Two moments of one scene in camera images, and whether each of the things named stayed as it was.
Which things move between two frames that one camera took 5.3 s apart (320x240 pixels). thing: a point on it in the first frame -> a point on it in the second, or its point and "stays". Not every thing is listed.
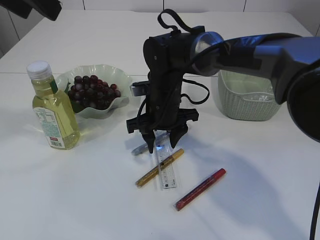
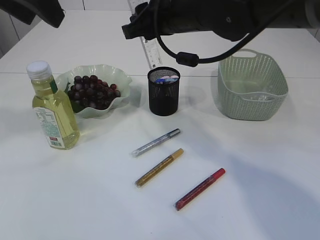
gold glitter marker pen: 180,153 stays
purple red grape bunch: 91,92 stays
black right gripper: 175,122 -> 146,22
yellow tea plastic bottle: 53,112 stays
